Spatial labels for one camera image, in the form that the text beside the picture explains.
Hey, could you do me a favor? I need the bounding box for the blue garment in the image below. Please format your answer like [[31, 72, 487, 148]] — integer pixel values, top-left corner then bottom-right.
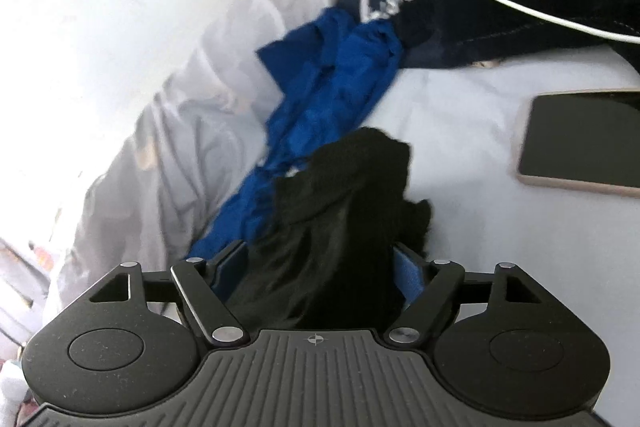
[[187, 6, 405, 261]]

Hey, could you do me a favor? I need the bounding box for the black garment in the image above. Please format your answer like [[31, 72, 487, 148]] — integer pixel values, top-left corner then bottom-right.
[[227, 127, 435, 334]]

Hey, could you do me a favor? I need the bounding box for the light blue duvet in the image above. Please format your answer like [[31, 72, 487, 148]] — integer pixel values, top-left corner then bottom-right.
[[45, 0, 354, 323]]

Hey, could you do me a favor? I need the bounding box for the smartphone in pink case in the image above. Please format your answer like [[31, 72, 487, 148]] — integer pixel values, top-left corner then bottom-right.
[[515, 89, 640, 199]]

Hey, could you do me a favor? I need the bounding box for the white bed sheet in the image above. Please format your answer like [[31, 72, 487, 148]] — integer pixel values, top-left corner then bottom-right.
[[350, 43, 640, 427]]

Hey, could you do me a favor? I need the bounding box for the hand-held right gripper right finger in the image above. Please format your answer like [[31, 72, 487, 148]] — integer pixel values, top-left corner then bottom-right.
[[386, 243, 545, 349]]

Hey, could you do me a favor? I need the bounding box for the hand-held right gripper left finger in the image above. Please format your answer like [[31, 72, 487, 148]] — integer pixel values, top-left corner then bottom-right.
[[89, 240, 251, 349]]

